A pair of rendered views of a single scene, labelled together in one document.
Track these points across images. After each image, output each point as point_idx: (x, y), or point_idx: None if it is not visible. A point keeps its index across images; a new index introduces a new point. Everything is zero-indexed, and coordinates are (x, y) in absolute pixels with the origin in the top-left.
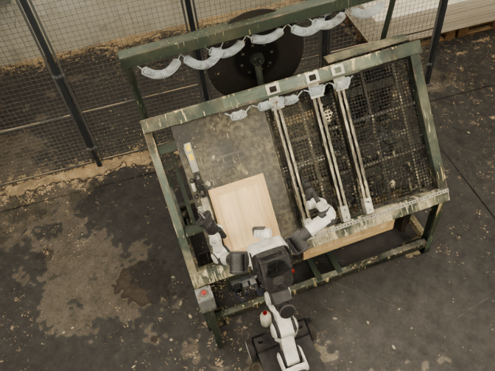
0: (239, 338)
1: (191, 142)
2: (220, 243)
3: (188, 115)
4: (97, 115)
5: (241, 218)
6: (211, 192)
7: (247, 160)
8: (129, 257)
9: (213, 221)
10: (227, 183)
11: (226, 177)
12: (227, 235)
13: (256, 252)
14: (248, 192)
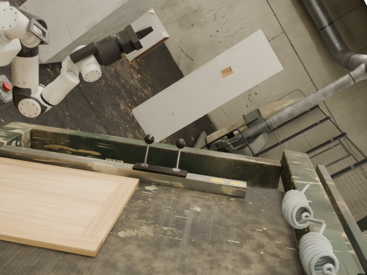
0: None
1: (243, 198)
2: (62, 71)
3: (305, 185)
4: None
5: (37, 189)
6: (131, 180)
7: (150, 245)
8: None
9: (116, 47)
10: (126, 204)
11: (140, 207)
12: (34, 167)
13: (4, 6)
14: (77, 215)
